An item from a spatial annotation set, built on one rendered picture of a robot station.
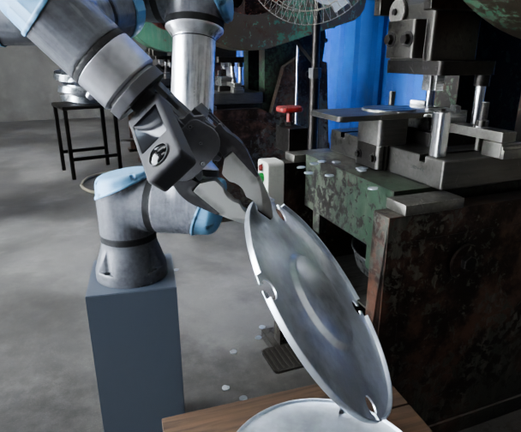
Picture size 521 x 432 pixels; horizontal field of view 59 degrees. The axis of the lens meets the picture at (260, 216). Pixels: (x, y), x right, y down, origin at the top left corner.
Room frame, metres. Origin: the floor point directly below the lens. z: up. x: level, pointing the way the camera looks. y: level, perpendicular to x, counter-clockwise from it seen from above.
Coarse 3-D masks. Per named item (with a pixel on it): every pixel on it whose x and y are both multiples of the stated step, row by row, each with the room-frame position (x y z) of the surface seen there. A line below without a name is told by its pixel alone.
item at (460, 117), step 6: (420, 108) 1.14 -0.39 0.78; (426, 108) 1.14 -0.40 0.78; (432, 108) 1.14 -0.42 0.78; (438, 108) 1.14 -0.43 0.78; (456, 114) 1.09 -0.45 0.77; (462, 114) 1.09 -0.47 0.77; (414, 120) 1.13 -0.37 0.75; (420, 120) 1.11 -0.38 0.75; (426, 120) 1.10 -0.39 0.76; (456, 120) 1.09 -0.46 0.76; (462, 120) 1.09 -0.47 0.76; (414, 126) 1.13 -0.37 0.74; (420, 126) 1.11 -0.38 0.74; (426, 126) 1.09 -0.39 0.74
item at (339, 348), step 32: (256, 224) 0.49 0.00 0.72; (288, 224) 0.58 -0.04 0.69; (256, 256) 0.43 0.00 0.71; (288, 256) 0.50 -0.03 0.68; (320, 256) 0.60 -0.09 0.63; (288, 288) 0.44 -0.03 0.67; (320, 288) 0.50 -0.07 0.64; (352, 288) 0.61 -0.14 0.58; (288, 320) 0.39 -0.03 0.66; (320, 320) 0.43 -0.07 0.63; (352, 320) 0.53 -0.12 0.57; (320, 352) 0.39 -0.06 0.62; (352, 352) 0.46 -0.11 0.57; (320, 384) 0.35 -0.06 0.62; (352, 384) 0.40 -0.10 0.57; (384, 384) 0.47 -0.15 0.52; (352, 416) 0.36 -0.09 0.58; (384, 416) 0.41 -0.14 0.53
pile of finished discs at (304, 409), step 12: (276, 408) 0.60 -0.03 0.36; (288, 408) 0.60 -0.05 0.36; (300, 408) 0.60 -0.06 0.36; (312, 408) 0.60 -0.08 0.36; (324, 408) 0.60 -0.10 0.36; (336, 408) 0.60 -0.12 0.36; (252, 420) 0.58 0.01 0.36; (264, 420) 0.58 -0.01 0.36; (276, 420) 0.58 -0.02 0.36; (288, 420) 0.58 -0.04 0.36; (300, 420) 0.58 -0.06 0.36; (312, 420) 0.58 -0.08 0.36; (324, 420) 0.58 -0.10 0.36; (336, 420) 0.58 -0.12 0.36; (348, 420) 0.58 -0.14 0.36; (384, 420) 0.57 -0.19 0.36
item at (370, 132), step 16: (320, 112) 1.06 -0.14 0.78; (336, 112) 1.05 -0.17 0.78; (352, 112) 1.05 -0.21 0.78; (368, 112) 1.05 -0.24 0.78; (384, 112) 1.05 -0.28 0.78; (400, 112) 1.05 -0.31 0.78; (416, 112) 1.05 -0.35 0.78; (432, 112) 1.07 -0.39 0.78; (368, 128) 1.08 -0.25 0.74; (384, 128) 1.05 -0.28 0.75; (400, 128) 1.06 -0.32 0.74; (368, 144) 1.08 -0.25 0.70; (384, 144) 1.05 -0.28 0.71; (400, 144) 1.06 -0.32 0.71; (368, 160) 1.06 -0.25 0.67; (384, 160) 1.05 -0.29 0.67
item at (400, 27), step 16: (400, 0) 1.15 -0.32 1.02; (416, 0) 1.11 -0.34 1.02; (400, 16) 1.14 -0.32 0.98; (416, 16) 1.11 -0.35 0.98; (432, 16) 1.06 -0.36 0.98; (448, 16) 1.07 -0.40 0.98; (464, 16) 1.08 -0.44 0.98; (480, 16) 1.10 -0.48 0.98; (400, 32) 1.11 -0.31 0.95; (416, 32) 1.07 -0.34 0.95; (432, 32) 1.06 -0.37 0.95; (448, 32) 1.07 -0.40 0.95; (464, 32) 1.08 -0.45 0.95; (400, 48) 1.10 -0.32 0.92; (416, 48) 1.07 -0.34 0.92; (432, 48) 1.06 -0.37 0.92; (448, 48) 1.07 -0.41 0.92; (464, 48) 1.09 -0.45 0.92
